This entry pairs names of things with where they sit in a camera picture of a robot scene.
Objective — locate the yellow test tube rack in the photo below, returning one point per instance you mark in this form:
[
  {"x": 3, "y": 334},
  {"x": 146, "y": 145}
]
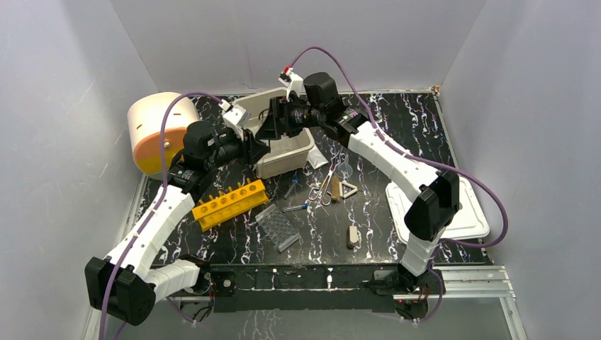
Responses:
[{"x": 231, "y": 204}]

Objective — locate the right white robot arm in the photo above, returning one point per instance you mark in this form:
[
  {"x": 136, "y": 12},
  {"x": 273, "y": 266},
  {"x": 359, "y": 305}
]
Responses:
[{"x": 434, "y": 195}]

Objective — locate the beige plastic tub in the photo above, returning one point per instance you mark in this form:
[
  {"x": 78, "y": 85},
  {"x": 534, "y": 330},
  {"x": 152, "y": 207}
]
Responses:
[{"x": 288, "y": 153}]

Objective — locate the blue capped tube upper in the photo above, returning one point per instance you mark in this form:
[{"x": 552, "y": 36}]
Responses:
[{"x": 291, "y": 189}]

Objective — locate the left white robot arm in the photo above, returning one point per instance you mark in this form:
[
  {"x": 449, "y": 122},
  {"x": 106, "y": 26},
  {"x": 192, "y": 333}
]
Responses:
[{"x": 123, "y": 284}]

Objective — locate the white tub lid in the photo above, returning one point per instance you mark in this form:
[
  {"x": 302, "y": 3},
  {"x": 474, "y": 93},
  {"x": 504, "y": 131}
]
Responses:
[{"x": 468, "y": 223}]

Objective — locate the black wire ring stand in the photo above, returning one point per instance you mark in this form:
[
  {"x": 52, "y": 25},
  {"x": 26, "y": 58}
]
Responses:
[{"x": 262, "y": 115}]

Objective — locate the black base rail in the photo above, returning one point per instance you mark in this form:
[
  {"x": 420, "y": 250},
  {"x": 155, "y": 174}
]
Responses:
[{"x": 372, "y": 287}]

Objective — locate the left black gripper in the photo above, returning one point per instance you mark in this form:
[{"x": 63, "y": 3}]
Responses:
[{"x": 246, "y": 146}]

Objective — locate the white orange cylindrical device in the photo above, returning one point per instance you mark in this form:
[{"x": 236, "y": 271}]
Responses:
[{"x": 144, "y": 122}]

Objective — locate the wooden test tube brush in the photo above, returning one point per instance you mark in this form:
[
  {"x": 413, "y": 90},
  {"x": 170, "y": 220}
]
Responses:
[{"x": 336, "y": 189}]

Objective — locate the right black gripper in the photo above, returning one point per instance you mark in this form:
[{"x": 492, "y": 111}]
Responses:
[{"x": 284, "y": 111}]

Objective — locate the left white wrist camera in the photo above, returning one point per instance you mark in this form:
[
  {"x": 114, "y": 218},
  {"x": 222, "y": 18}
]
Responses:
[{"x": 234, "y": 117}]

